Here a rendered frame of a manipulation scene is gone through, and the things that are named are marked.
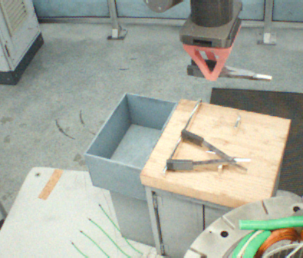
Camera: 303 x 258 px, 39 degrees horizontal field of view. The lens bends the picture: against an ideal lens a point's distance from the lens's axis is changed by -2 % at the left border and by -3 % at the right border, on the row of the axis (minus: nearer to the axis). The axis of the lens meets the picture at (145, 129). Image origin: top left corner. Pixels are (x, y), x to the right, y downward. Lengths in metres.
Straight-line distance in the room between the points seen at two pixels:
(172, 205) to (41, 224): 0.39
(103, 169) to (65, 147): 1.57
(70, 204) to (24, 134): 1.45
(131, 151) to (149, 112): 0.08
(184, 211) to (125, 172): 0.12
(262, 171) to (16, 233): 0.59
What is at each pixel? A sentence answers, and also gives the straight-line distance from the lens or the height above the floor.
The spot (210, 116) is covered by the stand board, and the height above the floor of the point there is 1.06.
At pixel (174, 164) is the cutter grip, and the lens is 0.66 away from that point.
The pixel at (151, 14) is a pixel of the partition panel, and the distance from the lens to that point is 2.92.
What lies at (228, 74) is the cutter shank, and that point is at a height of 1.19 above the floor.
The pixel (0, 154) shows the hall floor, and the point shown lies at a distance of 2.41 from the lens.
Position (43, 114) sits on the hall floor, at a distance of 2.55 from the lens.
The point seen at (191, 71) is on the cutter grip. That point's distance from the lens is 0.67.
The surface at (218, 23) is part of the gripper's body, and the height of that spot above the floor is 1.28.
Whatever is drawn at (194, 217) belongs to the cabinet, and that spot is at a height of 0.97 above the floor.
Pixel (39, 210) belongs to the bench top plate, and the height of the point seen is 0.78.
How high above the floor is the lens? 1.59
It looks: 44 degrees down
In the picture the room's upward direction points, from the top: 9 degrees counter-clockwise
